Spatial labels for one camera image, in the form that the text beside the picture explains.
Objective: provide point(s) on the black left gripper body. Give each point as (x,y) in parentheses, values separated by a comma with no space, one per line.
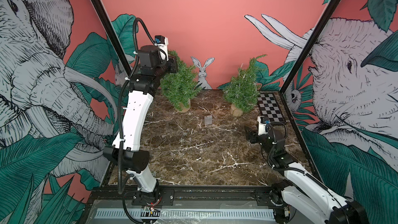
(171,65)

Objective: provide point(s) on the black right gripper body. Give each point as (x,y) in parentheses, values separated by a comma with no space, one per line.
(256,138)

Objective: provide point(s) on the large green christmas tree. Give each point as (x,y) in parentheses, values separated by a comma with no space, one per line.
(180,87)

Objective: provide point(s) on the small tree wooden base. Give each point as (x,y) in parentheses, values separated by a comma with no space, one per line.
(236,111)

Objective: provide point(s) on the small green christmas tree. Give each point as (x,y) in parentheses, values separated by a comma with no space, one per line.
(243,90)

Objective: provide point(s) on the clear battery box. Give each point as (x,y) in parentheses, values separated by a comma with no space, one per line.
(208,120)

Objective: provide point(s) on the large tree wooden base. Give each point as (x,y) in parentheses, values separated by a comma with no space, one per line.
(183,108)

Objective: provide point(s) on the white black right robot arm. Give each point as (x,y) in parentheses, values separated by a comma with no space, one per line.
(300,189)

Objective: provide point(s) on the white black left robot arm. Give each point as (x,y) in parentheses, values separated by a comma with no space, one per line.
(151,65)

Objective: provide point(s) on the black white chessboard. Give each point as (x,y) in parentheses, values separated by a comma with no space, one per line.
(269,107)

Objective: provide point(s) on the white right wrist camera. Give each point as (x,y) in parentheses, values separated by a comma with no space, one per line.
(263,121)

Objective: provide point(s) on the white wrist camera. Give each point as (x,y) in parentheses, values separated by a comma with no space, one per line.
(162,43)
(263,121)

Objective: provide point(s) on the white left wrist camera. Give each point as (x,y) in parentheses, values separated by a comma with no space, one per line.
(162,43)

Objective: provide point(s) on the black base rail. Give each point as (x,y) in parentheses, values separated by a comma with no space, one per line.
(169,195)

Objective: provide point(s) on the black frame post left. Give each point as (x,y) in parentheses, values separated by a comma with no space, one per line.
(110,31)

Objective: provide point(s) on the black frame post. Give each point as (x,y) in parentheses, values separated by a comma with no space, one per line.
(326,15)
(110,31)

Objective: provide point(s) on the white slotted cable tray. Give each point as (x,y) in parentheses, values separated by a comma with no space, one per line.
(230,215)

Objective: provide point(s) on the black frame post right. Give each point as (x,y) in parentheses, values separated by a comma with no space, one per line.
(326,15)

